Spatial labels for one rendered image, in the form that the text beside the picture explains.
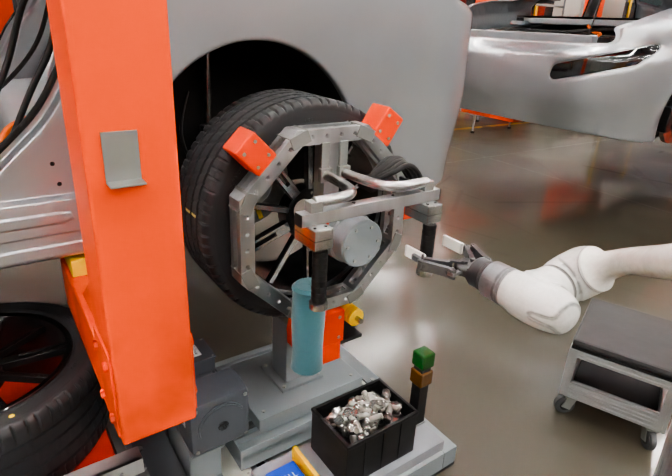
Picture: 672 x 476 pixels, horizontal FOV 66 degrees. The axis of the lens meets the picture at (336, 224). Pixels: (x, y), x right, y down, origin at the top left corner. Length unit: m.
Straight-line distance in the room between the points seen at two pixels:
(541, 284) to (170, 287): 0.76
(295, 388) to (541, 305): 0.95
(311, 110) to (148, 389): 0.78
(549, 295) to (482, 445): 1.00
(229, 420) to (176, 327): 0.50
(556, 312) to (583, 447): 1.10
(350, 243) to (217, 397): 0.57
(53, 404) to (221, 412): 0.41
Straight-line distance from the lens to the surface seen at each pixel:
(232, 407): 1.53
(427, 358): 1.25
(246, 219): 1.28
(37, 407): 1.45
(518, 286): 1.16
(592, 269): 1.23
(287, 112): 1.35
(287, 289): 1.54
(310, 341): 1.37
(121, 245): 1.01
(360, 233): 1.29
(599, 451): 2.19
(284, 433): 1.75
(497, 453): 2.03
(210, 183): 1.32
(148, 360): 1.15
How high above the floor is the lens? 1.37
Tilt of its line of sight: 22 degrees down
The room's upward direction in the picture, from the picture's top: 3 degrees clockwise
